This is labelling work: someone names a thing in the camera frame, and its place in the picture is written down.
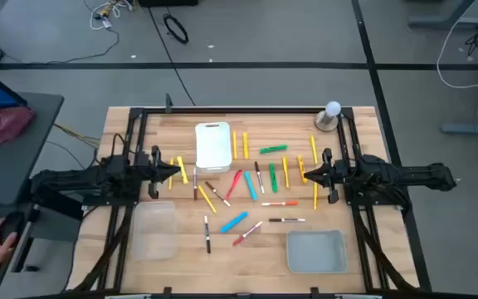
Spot white and yellow cable bundle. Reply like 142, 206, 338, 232
83, 0, 134, 31

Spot yellow cables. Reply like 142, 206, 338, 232
53, 122, 101, 149

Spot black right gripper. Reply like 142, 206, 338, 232
303, 148, 350, 205

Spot dark grey side desk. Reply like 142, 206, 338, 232
0, 91, 65, 208

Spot black computer mouse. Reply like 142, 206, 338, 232
0, 210, 27, 246

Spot coiled black cable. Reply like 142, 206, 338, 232
162, 12, 190, 45

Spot slim pink highlighter pen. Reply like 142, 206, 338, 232
224, 169, 244, 201

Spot blue-grey desk foot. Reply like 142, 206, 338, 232
441, 111, 478, 136

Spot long black floor cable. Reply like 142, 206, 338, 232
147, 7, 197, 107

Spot black braided cable harness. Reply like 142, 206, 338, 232
71, 203, 134, 292
353, 205, 418, 292

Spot grey desk leg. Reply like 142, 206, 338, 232
407, 0, 478, 30

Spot thick green highlighter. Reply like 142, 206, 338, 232
268, 162, 279, 194
259, 144, 289, 155

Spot grey plastic bin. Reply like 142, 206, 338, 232
285, 229, 349, 275

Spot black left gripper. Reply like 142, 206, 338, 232
134, 145, 182, 200

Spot black Expo marker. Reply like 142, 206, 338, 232
203, 214, 212, 255

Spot white plastic bin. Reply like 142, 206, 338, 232
194, 120, 232, 174

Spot clear plastic bin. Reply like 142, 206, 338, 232
130, 200, 178, 262

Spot black box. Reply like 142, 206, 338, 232
138, 0, 199, 7

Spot white bulb on metal base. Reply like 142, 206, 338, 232
314, 100, 343, 133

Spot white floor cable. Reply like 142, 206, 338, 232
436, 0, 478, 90

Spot thick blue highlighter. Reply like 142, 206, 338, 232
219, 211, 250, 234
243, 170, 259, 202

